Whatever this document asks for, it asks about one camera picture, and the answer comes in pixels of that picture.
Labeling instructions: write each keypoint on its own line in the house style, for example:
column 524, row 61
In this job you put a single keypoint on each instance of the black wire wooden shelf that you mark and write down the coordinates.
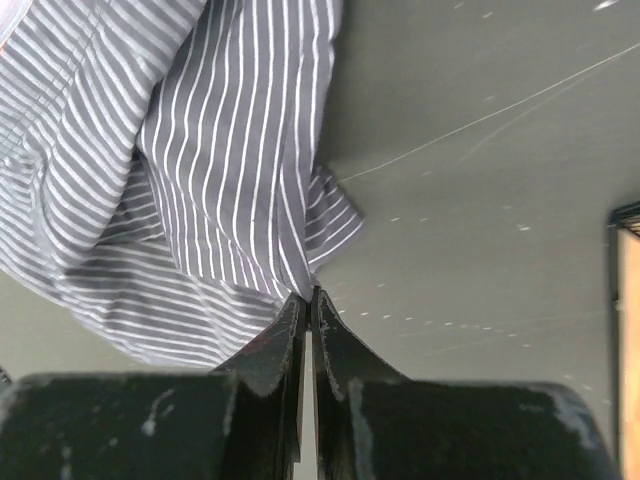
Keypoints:
column 623, row 297

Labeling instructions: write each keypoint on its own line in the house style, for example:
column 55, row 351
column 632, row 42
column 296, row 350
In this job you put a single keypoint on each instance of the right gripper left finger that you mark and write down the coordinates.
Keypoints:
column 240, row 421

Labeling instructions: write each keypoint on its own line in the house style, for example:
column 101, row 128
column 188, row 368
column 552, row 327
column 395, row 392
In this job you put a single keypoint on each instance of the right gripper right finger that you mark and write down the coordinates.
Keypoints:
column 372, row 422

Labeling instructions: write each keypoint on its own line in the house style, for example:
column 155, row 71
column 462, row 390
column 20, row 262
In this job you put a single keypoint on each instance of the grey striped underwear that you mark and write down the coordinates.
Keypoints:
column 159, row 176

